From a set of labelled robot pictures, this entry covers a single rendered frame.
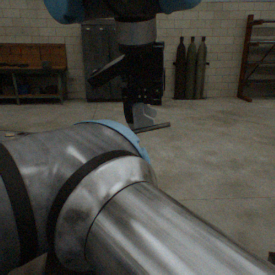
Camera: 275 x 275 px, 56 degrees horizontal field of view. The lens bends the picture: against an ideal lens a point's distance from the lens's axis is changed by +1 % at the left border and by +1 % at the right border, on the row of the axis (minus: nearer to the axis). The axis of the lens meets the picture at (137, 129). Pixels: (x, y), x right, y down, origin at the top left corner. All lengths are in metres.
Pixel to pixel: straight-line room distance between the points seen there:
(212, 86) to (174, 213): 7.46
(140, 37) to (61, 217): 0.34
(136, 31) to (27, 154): 0.30
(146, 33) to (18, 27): 7.08
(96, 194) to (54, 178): 0.04
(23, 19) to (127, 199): 7.32
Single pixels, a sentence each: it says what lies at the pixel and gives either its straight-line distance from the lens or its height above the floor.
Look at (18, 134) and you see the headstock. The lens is 0.82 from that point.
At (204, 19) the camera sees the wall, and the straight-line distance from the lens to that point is 7.43.
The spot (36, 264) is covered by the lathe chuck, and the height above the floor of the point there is 1.15.
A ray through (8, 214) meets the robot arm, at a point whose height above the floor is 1.38.
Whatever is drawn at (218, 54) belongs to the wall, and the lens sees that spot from 7.56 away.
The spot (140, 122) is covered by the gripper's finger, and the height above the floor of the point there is 1.34.
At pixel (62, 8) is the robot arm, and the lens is 0.38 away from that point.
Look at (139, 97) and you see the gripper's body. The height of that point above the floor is 1.40.
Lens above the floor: 1.51
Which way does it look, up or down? 19 degrees down
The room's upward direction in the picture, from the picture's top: straight up
